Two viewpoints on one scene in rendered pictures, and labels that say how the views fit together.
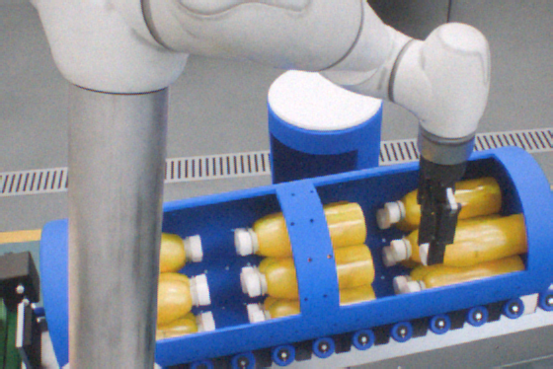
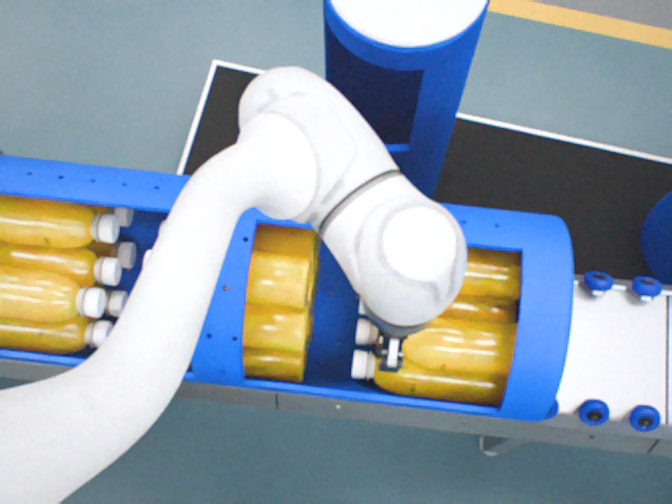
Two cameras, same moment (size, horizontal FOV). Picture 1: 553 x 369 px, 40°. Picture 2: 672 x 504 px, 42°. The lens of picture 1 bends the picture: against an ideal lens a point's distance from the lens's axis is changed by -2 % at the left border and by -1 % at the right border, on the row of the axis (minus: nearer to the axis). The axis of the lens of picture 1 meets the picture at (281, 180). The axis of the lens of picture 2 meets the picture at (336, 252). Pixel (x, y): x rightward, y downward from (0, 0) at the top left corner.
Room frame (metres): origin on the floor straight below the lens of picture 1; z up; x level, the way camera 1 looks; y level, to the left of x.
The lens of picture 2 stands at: (0.69, -0.26, 2.28)
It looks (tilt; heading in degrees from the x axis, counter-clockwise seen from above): 73 degrees down; 18
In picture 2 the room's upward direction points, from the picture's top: 1 degrees counter-clockwise
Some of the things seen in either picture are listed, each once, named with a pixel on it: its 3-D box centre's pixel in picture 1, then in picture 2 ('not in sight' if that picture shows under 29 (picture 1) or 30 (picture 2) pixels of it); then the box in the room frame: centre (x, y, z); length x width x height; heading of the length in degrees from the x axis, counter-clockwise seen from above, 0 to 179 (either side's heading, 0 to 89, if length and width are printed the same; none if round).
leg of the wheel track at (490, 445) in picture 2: not in sight; (513, 432); (0.98, -0.58, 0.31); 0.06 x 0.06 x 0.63; 11
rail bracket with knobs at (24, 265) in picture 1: (18, 283); not in sight; (1.05, 0.55, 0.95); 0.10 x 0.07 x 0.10; 11
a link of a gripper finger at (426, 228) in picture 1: (427, 229); not in sight; (0.96, -0.25, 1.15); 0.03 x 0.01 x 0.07; 100
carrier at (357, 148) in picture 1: (324, 224); (392, 96); (1.55, -0.11, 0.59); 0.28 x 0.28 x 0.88
